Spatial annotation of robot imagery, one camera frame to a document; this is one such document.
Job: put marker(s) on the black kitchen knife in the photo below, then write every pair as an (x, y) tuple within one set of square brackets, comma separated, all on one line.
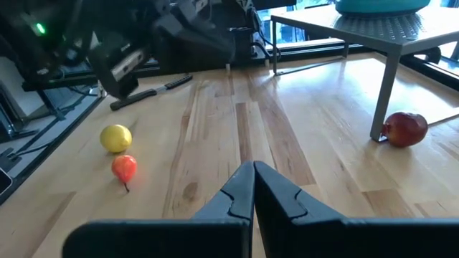
[(136, 97)]

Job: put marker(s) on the gray perforated metal riser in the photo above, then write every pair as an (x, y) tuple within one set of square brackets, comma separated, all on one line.
[(380, 32)]

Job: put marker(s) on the blue collapsible colander bowl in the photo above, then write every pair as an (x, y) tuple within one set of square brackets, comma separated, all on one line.
[(380, 5)]

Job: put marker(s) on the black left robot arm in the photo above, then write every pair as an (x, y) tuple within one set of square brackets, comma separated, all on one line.
[(36, 39)]

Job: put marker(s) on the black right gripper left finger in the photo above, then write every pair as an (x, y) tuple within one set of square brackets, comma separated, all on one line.
[(215, 236)]

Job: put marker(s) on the dark red toy apple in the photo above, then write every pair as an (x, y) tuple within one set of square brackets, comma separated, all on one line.
[(405, 129)]

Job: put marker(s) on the yellow toy lemon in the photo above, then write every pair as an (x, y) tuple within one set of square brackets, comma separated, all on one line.
[(115, 138)]

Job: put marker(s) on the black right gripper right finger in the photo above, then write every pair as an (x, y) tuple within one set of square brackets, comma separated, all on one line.
[(305, 236)]

